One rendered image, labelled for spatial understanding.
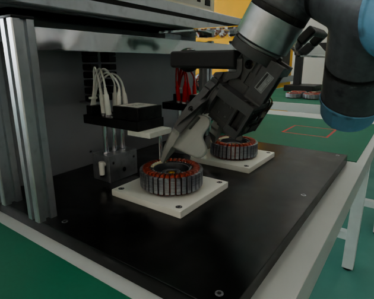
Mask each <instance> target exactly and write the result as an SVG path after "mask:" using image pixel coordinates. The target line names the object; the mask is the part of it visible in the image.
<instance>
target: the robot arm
mask: <svg viewBox="0 0 374 299"><path fill-rule="evenodd" d="M310 18H312V19H314V20H315V21H317V22H319V23H321V24H322V25H324V26H325V27H327V29H328V36H327V46H326V52H325V63H324V74H323V80H322V91H321V93H320V95H319V101H320V103H321V108H320V112H321V116H322V118H323V120H324V122H325V123H326V124H327V125H328V126H330V127H332V128H333V129H336V130H338V131H342V132H357V131H361V130H364V129H366V128H367V127H369V126H370V125H371V124H372V123H373V122H374V0H251V2H250V4H249V6H248V8H247V10H246V12H245V14H244V15H243V17H242V19H241V21H240V23H239V25H238V27H237V32H238V33H236V35H235V36H234V38H233V40H232V42H231V44H232V46H233V47H234V48H235V49H236V50H195V49H193V48H190V47H188V48H184V49H182V50H181V51H172V52H171V54H170V66H171V67H172V68H180V69H181V70H183V71H185V72H192V71H194V70H196V69H236V72H230V71H227V72H215V73H214V76H213V77H212V78H211V79H210V80H209V81H208V82H207V83H206V84H205V85H204V87H203V88H202V90H201V91H200V92H199V93H198V94H197V95H196V96H195V97H194V98H193V99H192V100H191V101H190V102H189V104H188V105H187V106H186V107H185V109H184V111H183V112H182V114H181V115H180V117H179V118H178V120H177V121H176V123H175V125H174V128H173V129H172V131H171V133H170V135H169V137H168V139H167V141H166V143H165V145H164V148H163V152H162V155H161V159H160V161H161V162H162V163H163V164H164V163H165V162H166V161H167V160H168V159H169V157H170V156H171V155H172V154H173V153H174V151H175V149H177V150H179V151H182V152H184V153H185V154H188V155H190V156H192V157H194V158H202V157H203V156H204V155H205V154H206V153H207V150H208V149H207V146H206V144H205V141H204V134H205V133H206V131H207V130H208V129H209V127H210V120H209V118H208V117H206V116H204V115H202V114H207V113H209V114H208V116H209V117H210V118H212V119H213V121H212V124H211V130H210V132H209V134H210V138H211V140H212V142H213V143H214V144H215V143H216V141H217V140H218V138H219V136H220V135H221V133H224V134H226V135H228V136H230V137H232V138H233V139H236V140H238V141H241V140H242V139H243V135H244V134H246V133H249V132H252V131H256V129H257V128H258V126H259V125H260V123H261V122H262V120H263V118H264V117H265V115H266V114H267V113H268V111H269V109H270V108H271V106H272V105H273V103H272V98H271V96H272V94H273V92H274V91H275V89H276V88H277V86H278V85H279V83H280V82H281V80H282V79H283V77H288V75H289V74H290V73H291V70H292V69H293V68H292V67H291V66H289V65H288V64H286V63H285V62H283V61H282V60H283V59H282V57H285V56H287V54H288V53H289V51H290V49H291V48H292V46H293V45H294V43H295V41H296V40H297V38H298V37H299V35H300V34H301V32H302V31H303V28H305V26H306V25H307V23H308V21H309V20H310ZM270 99H271V101H270Z"/></svg>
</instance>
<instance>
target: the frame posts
mask: <svg viewBox="0 0 374 299"><path fill-rule="evenodd" d="M0 26H1V34H2V42H3V46H4V54H5V61H6V66H7V74H8V82H9V90H10V94H11V102H12V109H13V114H14V122H15V130H16V134H17V142H18V150H19V154H20V162H21V169H22V174H23V182H24V190H25V194H26V202H27V210H28V217H29V218H30V219H31V220H33V219H35V222H38V223H41V222H44V221H46V218H47V217H49V218H53V217H56V216H57V210H56V200H55V191H54V185H53V176H52V166H51V160H50V151H49V141H48V136H47V127H46V117H45V108H44V102H43V93H42V83H41V77H40V68H39V58H38V53H37V44H36V34H35V29H34V17H32V16H26V15H16V14H7V15H0ZM211 78H212V69H199V92H200V91H201V90H202V88H203V87H204V85H205V84H206V83H207V82H208V81H209V80H210V79H211ZM22 200H23V196H22V191H21V184H20V177H19V172H18V164H17V157H16V152H15V145H14V137H13V132H12V125H11V118H10V113H9V105H8V98H7V91H6V86H5V78H4V71H3V66H2V59H1V51H0V203H2V205H4V206H7V205H10V204H12V202H13V201H16V202H18V201H22Z"/></svg>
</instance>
